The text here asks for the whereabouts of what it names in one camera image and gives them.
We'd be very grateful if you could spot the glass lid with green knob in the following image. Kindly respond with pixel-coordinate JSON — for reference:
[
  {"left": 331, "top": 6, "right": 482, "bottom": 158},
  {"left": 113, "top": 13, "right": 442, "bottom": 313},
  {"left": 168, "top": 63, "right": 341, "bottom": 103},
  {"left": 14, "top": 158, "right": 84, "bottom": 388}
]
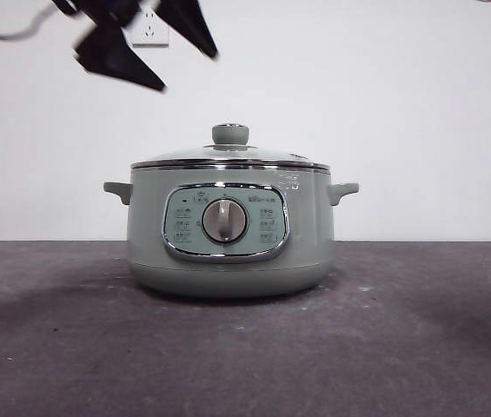
[{"left": 130, "top": 123, "right": 331, "bottom": 171}]

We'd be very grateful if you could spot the pale green electric cooking pot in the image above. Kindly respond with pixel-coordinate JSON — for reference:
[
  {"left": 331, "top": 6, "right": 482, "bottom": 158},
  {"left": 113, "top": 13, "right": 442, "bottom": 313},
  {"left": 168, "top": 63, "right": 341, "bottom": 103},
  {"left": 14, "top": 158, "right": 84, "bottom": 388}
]
[{"left": 103, "top": 165, "right": 360, "bottom": 300}]

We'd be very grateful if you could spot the white wall socket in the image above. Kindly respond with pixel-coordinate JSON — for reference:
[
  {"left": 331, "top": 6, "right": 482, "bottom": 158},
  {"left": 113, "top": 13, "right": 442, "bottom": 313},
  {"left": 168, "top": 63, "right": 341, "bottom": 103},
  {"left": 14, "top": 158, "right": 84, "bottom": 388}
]
[{"left": 129, "top": 10, "right": 170, "bottom": 48}]

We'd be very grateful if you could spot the black cable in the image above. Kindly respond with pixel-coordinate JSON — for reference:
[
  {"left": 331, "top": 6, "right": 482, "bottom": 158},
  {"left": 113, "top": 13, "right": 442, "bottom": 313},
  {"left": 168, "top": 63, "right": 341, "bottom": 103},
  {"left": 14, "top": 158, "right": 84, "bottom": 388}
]
[{"left": 0, "top": 6, "right": 55, "bottom": 41}]

